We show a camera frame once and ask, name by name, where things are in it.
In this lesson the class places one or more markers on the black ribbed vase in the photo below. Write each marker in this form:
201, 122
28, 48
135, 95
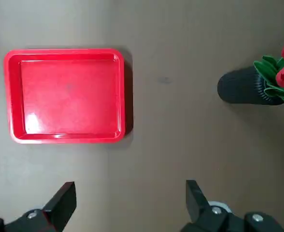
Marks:
238, 87

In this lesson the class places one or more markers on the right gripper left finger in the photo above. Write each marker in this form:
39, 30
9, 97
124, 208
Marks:
57, 212

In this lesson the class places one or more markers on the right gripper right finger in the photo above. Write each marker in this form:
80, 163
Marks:
200, 212

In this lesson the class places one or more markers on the red plastic tray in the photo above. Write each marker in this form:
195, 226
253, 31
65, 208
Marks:
67, 96

